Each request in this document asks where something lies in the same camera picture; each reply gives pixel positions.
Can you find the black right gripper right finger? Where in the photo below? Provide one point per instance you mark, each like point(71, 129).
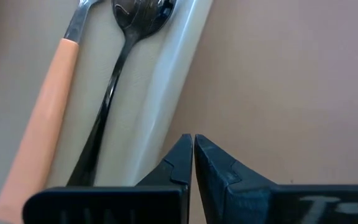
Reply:
point(259, 205)

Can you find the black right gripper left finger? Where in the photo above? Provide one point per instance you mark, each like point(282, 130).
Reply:
point(120, 205)

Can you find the beige plastic tray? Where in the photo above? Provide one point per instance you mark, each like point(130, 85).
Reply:
point(141, 102)

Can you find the black metal spoon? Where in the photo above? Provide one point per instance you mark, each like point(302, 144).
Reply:
point(141, 15)

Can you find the brown table mat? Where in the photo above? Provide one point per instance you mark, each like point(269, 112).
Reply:
point(275, 93)

